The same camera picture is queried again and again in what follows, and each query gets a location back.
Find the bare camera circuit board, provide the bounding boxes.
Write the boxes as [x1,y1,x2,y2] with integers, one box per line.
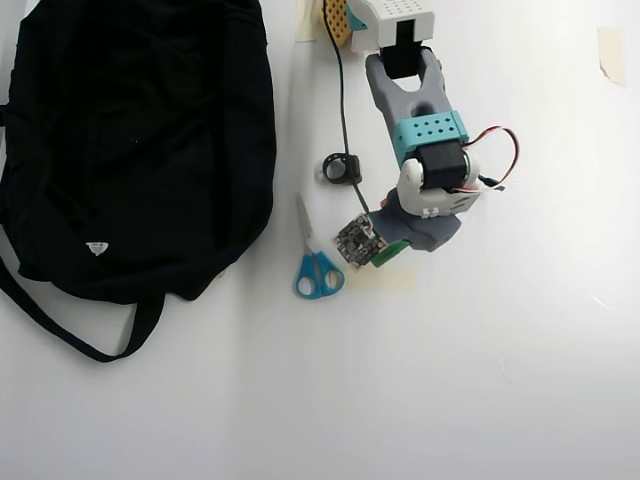
[332,212,389,274]

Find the green marker with black barrel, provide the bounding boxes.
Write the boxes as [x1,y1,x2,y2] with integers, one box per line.
[372,239,408,268]

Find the long beige tape strip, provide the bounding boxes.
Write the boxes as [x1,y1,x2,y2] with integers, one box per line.
[344,266,418,293]

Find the blue handled scissors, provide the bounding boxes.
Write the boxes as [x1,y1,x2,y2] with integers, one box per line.
[292,192,347,301]

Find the black ring shaped strap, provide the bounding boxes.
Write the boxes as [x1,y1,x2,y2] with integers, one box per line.
[321,152,364,187]

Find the red white servo wire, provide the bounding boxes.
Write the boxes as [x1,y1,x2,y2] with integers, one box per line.
[451,125,522,194]

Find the beige tape piece by base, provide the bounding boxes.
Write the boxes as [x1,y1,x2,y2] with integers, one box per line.
[294,0,322,44]

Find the beige tape piece torn corner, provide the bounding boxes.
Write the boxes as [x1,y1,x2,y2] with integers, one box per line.
[596,26,628,87]

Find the black fabric bag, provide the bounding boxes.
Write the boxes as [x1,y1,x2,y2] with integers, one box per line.
[0,0,278,365]

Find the thin black camera cable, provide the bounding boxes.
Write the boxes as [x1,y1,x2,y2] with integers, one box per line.
[322,0,374,222]

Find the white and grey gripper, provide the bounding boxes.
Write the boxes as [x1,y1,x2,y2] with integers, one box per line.
[369,154,485,254]

